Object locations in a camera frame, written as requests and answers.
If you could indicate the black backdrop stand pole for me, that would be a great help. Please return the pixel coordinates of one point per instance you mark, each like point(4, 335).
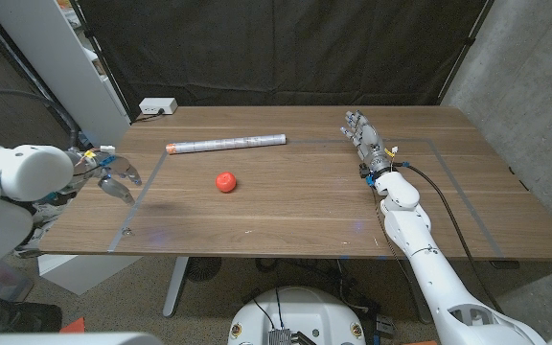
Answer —
point(101, 57)
point(470, 40)

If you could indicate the clear plastic bin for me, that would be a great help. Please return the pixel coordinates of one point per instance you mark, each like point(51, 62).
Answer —
point(7, 282)

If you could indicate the grey metal table leg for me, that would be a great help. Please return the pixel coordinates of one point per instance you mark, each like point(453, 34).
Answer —
point(175, 287)
point(417, 292)

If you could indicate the grey tape outline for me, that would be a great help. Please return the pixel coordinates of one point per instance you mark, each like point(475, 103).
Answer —
point(138, 203)

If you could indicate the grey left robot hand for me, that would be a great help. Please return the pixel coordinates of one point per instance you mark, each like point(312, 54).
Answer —
point(115, 170)

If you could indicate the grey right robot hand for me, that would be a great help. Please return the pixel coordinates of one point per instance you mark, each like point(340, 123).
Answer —
point(369, 141)

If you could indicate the orange floor object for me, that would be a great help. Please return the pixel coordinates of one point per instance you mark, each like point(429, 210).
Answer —
point(420, 342)
point(74, 327)

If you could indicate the white sneaker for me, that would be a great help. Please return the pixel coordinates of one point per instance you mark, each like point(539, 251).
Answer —
point(52, 214)

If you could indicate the dark metal door frame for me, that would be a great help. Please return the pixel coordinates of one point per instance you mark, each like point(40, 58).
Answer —
point(27, 71)

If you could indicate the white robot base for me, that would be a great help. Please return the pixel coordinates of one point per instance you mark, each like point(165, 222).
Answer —
point(300, 311)

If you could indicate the black backdrop curtain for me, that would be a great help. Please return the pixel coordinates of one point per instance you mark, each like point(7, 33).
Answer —
point(281, 48)

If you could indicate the white shelf cabinet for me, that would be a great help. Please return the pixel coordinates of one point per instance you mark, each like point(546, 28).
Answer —
point(55, 57)

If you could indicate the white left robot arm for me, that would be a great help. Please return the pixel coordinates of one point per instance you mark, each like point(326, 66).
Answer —
point(12, 187)

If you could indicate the red ball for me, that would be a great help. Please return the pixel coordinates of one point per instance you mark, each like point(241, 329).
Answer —
point(225, 182)

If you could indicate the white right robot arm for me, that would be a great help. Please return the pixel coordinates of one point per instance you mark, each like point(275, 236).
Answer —
point(429, 268)

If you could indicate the aluminum foil roll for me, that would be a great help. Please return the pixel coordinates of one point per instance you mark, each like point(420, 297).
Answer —
point(228, 143)

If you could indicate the black round grille object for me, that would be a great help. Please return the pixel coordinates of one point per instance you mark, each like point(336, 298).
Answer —
point(202, 268)

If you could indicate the white robot torso cover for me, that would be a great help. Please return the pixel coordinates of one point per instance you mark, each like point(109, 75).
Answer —
point(65, 339)

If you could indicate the white power strip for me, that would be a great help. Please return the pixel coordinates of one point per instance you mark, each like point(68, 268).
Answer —
point(157, 105)

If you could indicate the small grey floor device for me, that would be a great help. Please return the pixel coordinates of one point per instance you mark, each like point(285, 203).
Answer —
point(385, 325)

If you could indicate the black bag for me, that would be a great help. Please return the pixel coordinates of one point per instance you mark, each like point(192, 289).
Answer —
point(12, 316)

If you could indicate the white floor box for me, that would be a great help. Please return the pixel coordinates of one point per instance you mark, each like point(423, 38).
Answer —
point(84, 273)

